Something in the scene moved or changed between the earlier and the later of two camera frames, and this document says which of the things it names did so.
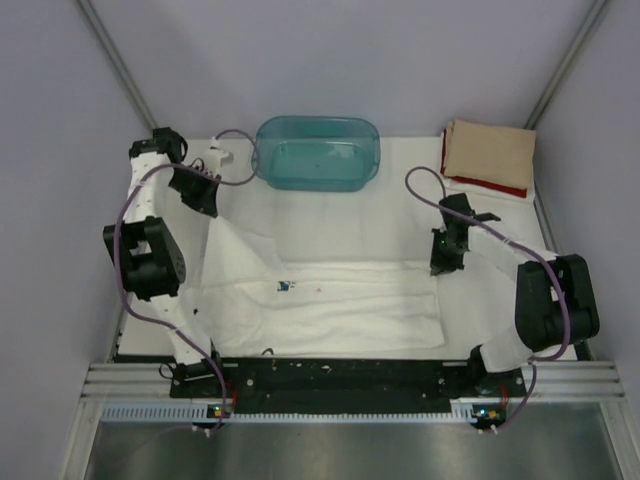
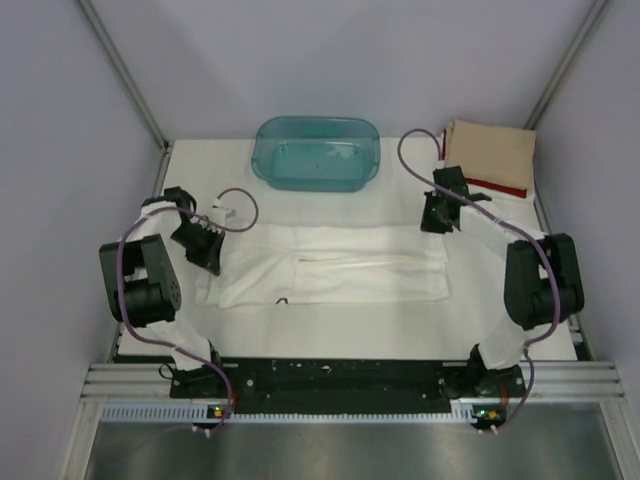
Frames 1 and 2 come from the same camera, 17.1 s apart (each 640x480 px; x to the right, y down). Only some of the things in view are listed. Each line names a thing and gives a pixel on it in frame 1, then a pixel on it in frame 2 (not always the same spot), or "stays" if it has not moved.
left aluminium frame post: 116,61 stays
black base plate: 345,386 stays
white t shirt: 248,301 → 291,263
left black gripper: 207,200 → 209,257
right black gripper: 437,262 → 426,223
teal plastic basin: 317,154 stays
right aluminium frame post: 565,64 stays
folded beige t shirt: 483,153 stays
